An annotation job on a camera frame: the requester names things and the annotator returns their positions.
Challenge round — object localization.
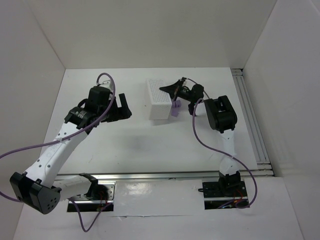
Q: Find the aluminium rail right side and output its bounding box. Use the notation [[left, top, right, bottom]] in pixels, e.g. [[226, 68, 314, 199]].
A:
[[230, 68, 275, 177]]

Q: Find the aluminium rail front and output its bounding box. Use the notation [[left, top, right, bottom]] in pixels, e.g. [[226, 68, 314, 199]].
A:
[[56, 168, 275, 181]]

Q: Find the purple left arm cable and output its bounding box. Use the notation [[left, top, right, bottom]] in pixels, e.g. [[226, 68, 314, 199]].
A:
[[0, 72, 117, 232]]

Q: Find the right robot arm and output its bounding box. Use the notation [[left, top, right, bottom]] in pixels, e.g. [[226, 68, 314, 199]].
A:
[[159, 77, 246, 197]]

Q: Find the purple wood block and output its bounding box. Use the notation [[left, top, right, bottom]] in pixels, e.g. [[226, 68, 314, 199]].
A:
[[171, 108, 180, 117], [172, 100, 181, 108]]

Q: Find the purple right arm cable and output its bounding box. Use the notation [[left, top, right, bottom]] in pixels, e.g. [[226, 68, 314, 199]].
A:
[[184, 77, 259, 209]]

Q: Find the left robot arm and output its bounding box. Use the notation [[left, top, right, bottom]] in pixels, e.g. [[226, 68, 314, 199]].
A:
[[9, 86, 132, 215]]

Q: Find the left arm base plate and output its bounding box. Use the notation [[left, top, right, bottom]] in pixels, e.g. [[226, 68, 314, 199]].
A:
[[72, 181, 116, 213]]

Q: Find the white perforated metal bin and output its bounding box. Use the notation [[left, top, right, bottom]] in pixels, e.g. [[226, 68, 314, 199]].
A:
[[144, 79, 172, 121]]

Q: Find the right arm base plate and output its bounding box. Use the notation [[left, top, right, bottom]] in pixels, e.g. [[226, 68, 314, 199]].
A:
[[198, 180, 249, 210]]

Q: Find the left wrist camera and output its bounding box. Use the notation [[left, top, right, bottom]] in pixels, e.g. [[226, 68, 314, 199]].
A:
[[96, 79, 113, 90]]

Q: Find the aluminium rail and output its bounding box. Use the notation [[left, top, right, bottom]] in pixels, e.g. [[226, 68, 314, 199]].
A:
[[230, 68, 275, 177], [56, 168, 275, 181]]

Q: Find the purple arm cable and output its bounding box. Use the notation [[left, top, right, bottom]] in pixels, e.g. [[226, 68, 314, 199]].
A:
[[0, 72, 117, 232], [184, 77, 259, 209]]

